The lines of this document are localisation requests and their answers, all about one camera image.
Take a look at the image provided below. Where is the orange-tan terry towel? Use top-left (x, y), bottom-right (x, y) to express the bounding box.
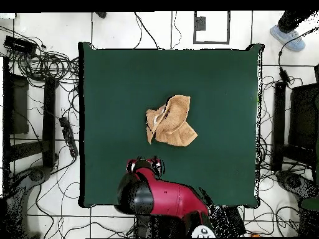
top-left (145, 95), bottom-right (199, 148)

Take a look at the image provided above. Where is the dark green fabric item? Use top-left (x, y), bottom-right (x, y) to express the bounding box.
top-left (300, 195), bottom-right (319, 212)

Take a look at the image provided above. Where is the dark green table cloth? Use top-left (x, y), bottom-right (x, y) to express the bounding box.
top-left (77, 41), bottom-right (265, 209)

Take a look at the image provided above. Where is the black power strip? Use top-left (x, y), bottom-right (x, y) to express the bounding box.
top-left (59, 116), bottom-right (79, 159)
top-left (222, 206), bottom-right (247, 237)

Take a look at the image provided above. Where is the grey wheeled base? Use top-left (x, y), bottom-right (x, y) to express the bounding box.
top-left (4, 165), bottom-right (53, 238)
top-left (275, 170), bottom-right (319, 200)

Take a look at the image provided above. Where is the grey floor outlet box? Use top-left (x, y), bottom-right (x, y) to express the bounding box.
top-left (194, 16), bottom-right (207, 31)

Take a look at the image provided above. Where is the person's right light shoe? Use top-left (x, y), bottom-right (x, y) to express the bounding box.
top-left (269, 24), bottom-right (307, 52)

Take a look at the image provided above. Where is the black electronics box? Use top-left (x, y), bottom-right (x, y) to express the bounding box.
top-left (3, 35), bottom-right (38, 54)

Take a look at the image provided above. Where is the person's right leg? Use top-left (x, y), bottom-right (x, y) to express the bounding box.
top-left (277, 10), bottom-right (315, 34)

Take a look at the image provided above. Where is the black metal stand frame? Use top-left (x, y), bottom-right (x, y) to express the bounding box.
top-left (270, 63), bottom-right (319, 172)
top-left (2, 56), bottom-right (59, 175)

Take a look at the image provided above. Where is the long black cable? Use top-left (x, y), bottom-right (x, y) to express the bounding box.
top-left (133, 11), bottom-right (160, 50)

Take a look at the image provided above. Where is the grey floor hatch frame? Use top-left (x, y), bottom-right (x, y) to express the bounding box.
top-left (193, 11), bottom-right (231, 45)

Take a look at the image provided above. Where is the black cable with adapter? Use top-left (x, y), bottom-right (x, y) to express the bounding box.
top-left (277, 26), bottom-right (319, 85)

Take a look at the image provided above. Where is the black cable tangle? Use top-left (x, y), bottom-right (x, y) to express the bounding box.
top-left (0, 24), bottom-right (80, 85)

